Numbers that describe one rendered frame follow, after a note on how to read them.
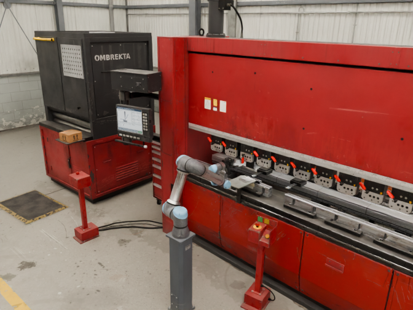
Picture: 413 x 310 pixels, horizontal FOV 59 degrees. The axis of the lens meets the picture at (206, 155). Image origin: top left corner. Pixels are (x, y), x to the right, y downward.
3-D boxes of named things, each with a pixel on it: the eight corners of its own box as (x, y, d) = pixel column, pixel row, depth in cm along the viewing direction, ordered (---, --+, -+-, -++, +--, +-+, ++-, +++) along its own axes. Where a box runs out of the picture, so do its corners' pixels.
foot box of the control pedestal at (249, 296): (239, 307, 332) (240, 296, 328) (252, 291, 351) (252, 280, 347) (259, 316, 321) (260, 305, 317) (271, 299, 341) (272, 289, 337)
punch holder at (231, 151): (224, 154, 371) (225, 138, 366) (230, 152, 377) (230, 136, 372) (236, 157, 362) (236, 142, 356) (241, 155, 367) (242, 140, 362)
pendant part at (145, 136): (117, 136, 402) (115, 104, 390) (125, 133, 412) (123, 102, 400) (149, 143, 381) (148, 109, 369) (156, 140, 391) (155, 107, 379)
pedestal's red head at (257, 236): (247, 240, 315) (248, 222, 309) (255, 232, 328) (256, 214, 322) (268, 248, 305) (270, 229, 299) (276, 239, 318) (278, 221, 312)
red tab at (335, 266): (324, 265, 302) (326, 258, 300) (326, 264, 303) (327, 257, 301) (342, 274, 292) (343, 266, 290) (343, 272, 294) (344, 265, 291)
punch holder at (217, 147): (210, 149, 385) (211, 134, 379) (216, 147, 390) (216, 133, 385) (220, 152, 375) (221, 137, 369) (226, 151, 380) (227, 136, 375)
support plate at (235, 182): (224, 183, 348) (224, 182, 348) (241, 176, 366) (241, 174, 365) (238, 189, 336) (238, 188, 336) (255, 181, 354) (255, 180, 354)
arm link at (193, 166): (198, 160, 286) (234, 181, 319) (189, 156, 294) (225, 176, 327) (191, 173, 285) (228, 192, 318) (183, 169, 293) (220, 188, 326)
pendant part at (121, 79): (114, 146, 413) (109, 70, 384) (129, 141, 433) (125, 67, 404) (149, 154, 389) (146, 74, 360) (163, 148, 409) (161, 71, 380)
